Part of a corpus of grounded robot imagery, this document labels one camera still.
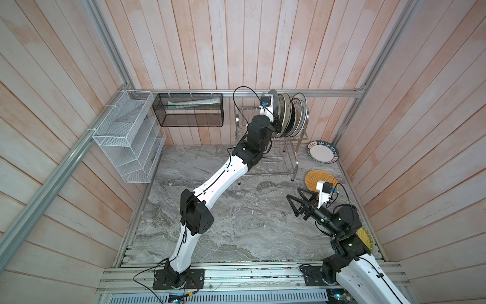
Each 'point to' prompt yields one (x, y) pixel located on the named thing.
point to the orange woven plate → (313, 176)
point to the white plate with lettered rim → (323, 152)
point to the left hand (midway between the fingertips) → (275, 109)
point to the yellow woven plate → (366, 239)
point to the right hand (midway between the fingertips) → (292, 193)
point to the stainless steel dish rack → (281, 160)
